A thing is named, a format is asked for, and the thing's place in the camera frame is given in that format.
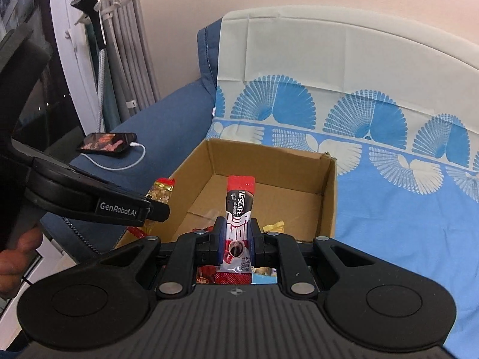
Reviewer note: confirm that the gold and red snack packet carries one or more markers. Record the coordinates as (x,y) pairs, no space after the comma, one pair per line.
(162,190)

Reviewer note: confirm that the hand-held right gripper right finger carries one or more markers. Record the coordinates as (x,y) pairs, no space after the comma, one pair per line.
(254,239)

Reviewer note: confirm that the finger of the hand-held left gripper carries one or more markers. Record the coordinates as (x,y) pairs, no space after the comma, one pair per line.
(159,209)

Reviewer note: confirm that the small white clip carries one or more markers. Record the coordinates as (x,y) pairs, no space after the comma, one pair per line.
(131,103)

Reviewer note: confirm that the brown cardboard box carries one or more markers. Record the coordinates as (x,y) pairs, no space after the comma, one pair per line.
(262,164)

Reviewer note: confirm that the blue fan-print bedsheet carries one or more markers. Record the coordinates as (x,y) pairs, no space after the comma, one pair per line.
(393,213)

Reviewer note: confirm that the grey curtain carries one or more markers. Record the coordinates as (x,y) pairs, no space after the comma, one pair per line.
(131,45)

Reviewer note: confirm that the black smartphone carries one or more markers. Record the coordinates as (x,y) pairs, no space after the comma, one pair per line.
(108,143)

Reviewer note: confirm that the person's left hand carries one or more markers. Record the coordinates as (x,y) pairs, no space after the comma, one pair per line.
(15,265)

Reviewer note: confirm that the red coffee stick packet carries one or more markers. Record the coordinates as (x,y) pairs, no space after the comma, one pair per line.
(239,202)

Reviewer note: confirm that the gooseneck phone holder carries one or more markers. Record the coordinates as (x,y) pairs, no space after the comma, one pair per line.
(86,2)

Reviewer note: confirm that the blue sofa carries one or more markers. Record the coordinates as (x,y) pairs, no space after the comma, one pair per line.
(161,119)

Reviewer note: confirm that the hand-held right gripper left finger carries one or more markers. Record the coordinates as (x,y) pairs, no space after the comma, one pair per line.
(220,239)

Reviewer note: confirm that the white window frame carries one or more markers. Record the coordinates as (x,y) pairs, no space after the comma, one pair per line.
(71,63)

